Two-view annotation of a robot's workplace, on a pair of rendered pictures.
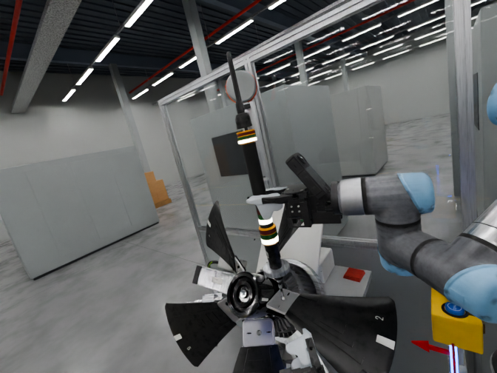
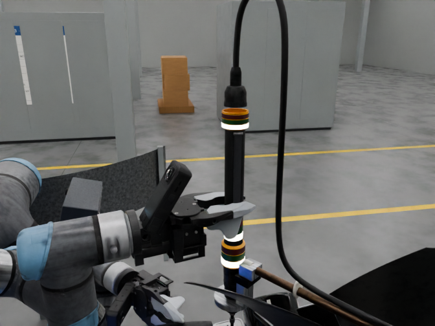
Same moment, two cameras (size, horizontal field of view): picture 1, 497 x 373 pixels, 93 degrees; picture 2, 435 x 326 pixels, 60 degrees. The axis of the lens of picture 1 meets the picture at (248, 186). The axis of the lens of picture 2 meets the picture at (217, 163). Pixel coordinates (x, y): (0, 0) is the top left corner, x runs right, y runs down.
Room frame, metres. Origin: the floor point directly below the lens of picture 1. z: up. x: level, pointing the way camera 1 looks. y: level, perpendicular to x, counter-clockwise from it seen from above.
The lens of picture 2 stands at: (0.90, -0.51, 1.77)
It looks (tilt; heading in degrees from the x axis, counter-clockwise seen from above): 19 degrees down; 127
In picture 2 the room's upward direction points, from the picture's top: straight up
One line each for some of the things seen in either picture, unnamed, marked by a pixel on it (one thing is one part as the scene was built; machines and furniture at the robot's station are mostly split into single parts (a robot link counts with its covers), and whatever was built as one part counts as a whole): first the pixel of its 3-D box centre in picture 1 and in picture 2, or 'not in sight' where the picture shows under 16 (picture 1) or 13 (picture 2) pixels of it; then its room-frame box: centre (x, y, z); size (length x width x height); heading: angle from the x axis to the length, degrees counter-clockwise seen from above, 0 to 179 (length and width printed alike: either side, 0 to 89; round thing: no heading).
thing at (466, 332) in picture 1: (454, 314); not in sight; (0.56, -0.49, 1.02); 0.16 x 0.10 x 0.11; 140
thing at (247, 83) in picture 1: (241, 87); not in sight; (1.28, -0.08, 1.88); 0.17 x 0.15 x 0.16; 50
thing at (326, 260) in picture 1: (313, 263); not in sight; (1.13, -0.25, 0.91); 0.17 x 0.16 x 0.11; 140
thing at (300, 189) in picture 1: (311, 203); (166, 229); (0.50, -0.13, 1.46); 0.12 x 0.08 x 0.09; 60
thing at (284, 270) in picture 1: (272, 251); (237, 280); (0.57, -0.02, 1.33); 0.09 x 0.07 x 0.10; 175
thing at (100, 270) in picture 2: not in sight; (103, 268); (0.14, -0.02, 1.18); 0.11 x 0.08 x 0.09; 177
